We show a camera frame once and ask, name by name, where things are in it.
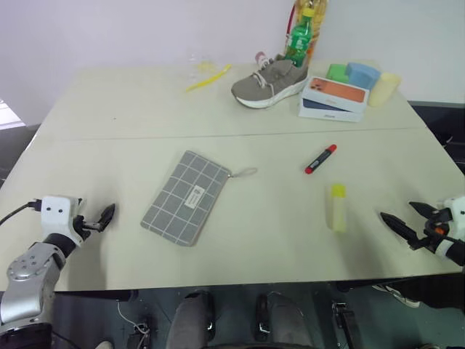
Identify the grey sneaker with white sole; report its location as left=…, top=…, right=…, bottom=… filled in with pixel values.
left=231, top=54, right=310, bottom=109

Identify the phone box with orange print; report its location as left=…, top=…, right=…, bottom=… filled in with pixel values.
left=302, top=76, right=371, bottom=113

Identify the clear crumpled plastic wrapper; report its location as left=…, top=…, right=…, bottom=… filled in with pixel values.
left=188, top=54, right=219, bottom=76

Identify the grey checked pouch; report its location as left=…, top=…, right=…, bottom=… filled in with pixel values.
left=140, top=150, right=259, bottom=248

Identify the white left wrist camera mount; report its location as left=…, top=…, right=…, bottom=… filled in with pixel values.
left=39, top=196, right=87, bottom=249

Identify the white bystander sneaker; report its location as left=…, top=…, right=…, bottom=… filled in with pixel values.
left=372, top=284, right=422, bottom=309

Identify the green sponge block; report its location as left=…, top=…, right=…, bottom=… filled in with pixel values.
left=325, top=63, right=350, bottom=83

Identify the grey rounded robot knee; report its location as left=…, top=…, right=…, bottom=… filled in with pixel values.
left=170, top=289, right=216, bottom=349
left=254, top=290, right=318, bottom=349

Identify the yellow glue stick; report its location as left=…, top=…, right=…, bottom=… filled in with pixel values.
left=325, top=183, right=348, bottom=233

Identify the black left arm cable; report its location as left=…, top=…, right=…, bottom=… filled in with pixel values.
left=0, top=198, right=42, bottom=227

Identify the green plastic soda bottle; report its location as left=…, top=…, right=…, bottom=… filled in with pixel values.
left=283, top=8, right=315, bottom=68

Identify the black metal stand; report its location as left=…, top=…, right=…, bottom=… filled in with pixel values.
left=331, top=300, right=364, bottom=349

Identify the thin white floor cable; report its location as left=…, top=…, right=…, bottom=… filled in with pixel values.
left=116, top=300, right=150, bottom=335

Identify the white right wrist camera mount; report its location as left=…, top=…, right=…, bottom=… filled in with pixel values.
left=437, top=196, right=465, bottom=241

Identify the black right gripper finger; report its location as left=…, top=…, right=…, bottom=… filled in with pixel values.
left=408, top=201, right=439, bottom=220
left=379, top=212, right=423, bottom=251

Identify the blue sponge block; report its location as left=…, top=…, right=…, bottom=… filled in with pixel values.
left=344, top=62, right=381, bottom=90

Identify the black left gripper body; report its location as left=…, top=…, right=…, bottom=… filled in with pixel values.
left=71, top=214, right=92, bottom=241

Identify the pale yellow foam cylinder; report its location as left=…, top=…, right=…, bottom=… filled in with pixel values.
left=366, top=72, right=402, bottom=108

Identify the red and black marker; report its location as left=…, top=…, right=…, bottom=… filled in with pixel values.
left=304, top=144, right=338, bottom=175

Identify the white and blue phone box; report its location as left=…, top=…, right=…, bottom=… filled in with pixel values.
left=298, top=95, right=367, bottom=124

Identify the yellow toothbrush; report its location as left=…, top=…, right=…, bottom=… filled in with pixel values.
left=185, top=63, right=233, bottom=93

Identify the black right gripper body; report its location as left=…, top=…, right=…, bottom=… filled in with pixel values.
left=421, top=209, right=455, bottom=252

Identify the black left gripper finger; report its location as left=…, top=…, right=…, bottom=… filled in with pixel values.
left=82, top=203, right=117, bottom=232

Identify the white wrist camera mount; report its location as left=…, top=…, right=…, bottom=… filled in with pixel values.
left=437, top=196, right=465, bottom=241
left=39, top=196, right=87, bottom=249

